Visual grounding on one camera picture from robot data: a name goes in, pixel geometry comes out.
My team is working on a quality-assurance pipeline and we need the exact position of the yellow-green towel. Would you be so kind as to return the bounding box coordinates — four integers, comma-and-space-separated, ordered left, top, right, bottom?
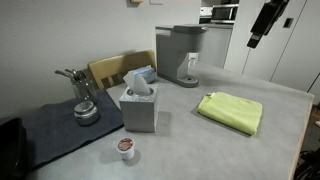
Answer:
197, 92, 263, 135

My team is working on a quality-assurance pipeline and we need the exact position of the blue face mask pack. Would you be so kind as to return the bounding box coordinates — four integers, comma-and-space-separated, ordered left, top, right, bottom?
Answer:
132, 66, 155, 83

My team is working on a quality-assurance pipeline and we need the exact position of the round metal tin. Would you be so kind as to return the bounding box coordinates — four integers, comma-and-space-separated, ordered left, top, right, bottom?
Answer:
74, 101, 100, 126

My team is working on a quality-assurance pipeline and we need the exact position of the dark blue cloth mat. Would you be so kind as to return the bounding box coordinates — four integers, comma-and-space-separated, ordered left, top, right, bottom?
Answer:
22, 90, 123, 169

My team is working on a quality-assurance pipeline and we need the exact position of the wooden chair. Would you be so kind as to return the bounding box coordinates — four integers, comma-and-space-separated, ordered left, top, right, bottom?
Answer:
87, 50, 156, 89

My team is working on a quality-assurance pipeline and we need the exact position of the microwave oven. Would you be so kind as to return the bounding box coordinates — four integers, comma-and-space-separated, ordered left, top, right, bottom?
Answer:
211, 4, 238, 24

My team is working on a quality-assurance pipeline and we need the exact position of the glass jar with utensils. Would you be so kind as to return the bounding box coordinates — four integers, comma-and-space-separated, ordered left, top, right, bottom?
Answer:
55, 69, 98, 104

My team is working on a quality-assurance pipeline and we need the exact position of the coffee pod cup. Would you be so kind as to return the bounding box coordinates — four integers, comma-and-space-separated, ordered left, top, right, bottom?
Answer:
117, 137, 135, 160

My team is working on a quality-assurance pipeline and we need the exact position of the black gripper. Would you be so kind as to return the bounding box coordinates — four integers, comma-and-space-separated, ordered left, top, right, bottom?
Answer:
247, 0, 290, 48

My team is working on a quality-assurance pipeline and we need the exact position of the grey tissue box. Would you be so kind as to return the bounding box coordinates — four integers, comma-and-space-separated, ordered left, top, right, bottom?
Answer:
119, 84, 158, 133

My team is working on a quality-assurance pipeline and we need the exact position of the white tissue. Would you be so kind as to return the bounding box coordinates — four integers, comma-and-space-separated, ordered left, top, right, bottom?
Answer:
124, 72, 151, 96

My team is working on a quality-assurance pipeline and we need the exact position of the grey coffee machine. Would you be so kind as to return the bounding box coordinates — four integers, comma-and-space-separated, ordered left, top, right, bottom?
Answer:
155, 24, 207, 88

